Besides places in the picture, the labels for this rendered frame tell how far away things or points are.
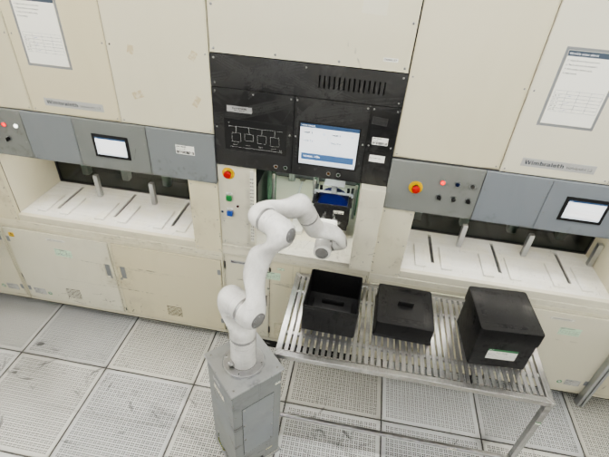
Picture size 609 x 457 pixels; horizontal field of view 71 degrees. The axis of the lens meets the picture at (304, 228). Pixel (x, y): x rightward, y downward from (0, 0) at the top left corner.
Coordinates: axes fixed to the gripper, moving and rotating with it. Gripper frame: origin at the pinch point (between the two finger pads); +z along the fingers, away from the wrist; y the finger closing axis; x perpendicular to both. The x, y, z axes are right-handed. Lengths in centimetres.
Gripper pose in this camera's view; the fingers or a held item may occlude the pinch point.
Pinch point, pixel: (328, 216)
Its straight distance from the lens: 226.3
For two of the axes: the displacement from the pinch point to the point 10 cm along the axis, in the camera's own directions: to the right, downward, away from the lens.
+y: 9.9, 1.4, -0.9
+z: 1.5, -5.8, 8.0
